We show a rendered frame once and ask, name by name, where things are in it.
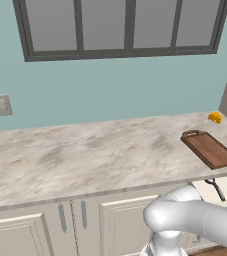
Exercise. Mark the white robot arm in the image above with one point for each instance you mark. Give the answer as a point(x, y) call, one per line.
point(191, 216)

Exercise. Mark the brown wooden cutting board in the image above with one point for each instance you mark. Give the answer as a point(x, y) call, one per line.
point(210, 149)

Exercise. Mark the open cream drawer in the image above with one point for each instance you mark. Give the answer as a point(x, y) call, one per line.
point(218, 193)

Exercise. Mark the cream cupboard door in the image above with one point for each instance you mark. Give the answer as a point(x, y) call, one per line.
point(125, 223)
point(15, 236)

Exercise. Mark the grey framed window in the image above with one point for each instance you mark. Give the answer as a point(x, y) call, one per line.
point(121, 26)

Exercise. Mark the yellow cheese wedge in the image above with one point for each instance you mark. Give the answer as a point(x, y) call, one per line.
point(215, 117)

